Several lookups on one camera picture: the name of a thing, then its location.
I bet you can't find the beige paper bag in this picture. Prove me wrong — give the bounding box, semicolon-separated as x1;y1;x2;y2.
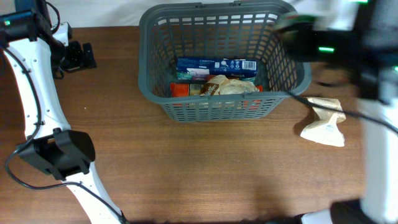
300;106;346;147

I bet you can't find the grey plastic basket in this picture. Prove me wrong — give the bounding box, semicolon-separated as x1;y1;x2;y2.
138;1;312;122

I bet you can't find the orange spaghetti packet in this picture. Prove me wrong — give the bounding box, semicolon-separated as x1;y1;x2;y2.
170;83;262;98

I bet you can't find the blue carton box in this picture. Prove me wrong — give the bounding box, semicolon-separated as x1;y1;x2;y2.
176;57;258;82

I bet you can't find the brown snack bag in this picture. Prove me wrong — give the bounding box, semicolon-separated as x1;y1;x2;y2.
200;75;260;96

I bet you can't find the green lid jar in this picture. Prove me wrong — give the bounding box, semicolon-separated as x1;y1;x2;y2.
274;12;316;32

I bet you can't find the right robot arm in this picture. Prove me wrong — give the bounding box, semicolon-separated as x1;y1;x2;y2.
274;0;397;223

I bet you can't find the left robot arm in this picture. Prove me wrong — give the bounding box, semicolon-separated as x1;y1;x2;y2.
1;0;127;223

